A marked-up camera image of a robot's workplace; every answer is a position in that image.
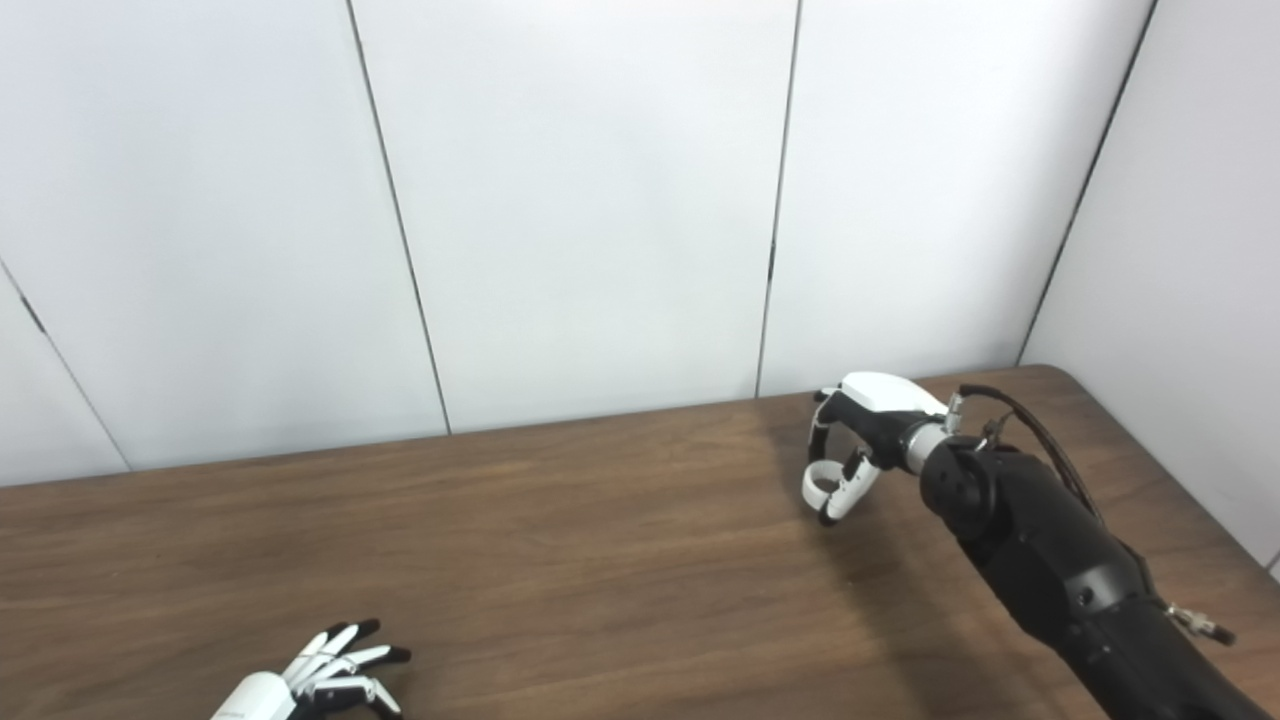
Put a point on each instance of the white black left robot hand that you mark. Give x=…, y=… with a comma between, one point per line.
x=265, y=695

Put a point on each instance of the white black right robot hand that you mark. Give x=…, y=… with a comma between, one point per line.
x=885, y=400

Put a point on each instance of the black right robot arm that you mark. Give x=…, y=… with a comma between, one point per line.
x=1050, y=560

